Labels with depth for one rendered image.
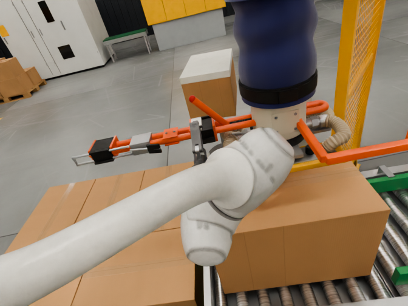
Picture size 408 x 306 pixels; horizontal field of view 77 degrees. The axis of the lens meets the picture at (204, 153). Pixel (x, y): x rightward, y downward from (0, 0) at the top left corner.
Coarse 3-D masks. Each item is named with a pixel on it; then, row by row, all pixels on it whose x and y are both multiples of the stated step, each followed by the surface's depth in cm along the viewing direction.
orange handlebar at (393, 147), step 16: (320, 112) 81; (176, 128) 88; (224, 128) 83; (240, 128) 83; (304, 128) 72; (128, 144) 89; (160, 144) 85; (320, 144) 65; (384, 144) 60; (400, 144) 59; (320, 160) 63; (336, 160) 61
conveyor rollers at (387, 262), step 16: (384, 192) 134; (400, 192) 133; (400, 224) 121; (400, 240) 112; (384, 256) 109; (400, 256) 110; (288, 288) 107; (304, 288) 105; (352, 288) 102; (384, 288) 99; (400, 288) 99; (224, 304) 107; (240, 304) 105; (288, 304) 101
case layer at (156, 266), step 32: (64, 192) 194; (96, 192) 186; (128, 192) 178; (32, 224) 172; (64, 224) 166; (128, 256) 136; (160, 256) 132; (64, 288) 128; (96, 288) 125; (128, 288) 121; (160, 288) 118; (192, 288) 115
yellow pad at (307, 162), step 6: (306, 150) 80; (336, 150) 80; (342, 150) 80; (306, 156) 80; (312, 156) 80; (294, 162) 79; (300, 162) 79; (306, 162) 79; (312, 162) 78; (318, 162) 78; (342, 162) 78; (294, 168) 78; (300, 168) 78; (306, 168) 78; (312, 168) 79
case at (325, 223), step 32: (288, 192) 95; (320, 192) 92; (352, 192) 89; (256, 224) 87; (288, 224) 84; (320, 224) 84; (352, 224) 85; (384, 224) 85; (256, 256) 94; (288, 256) 95; (320, 256) 95; (352, 256) 96; (224, 288) 107; (256, 288) 108
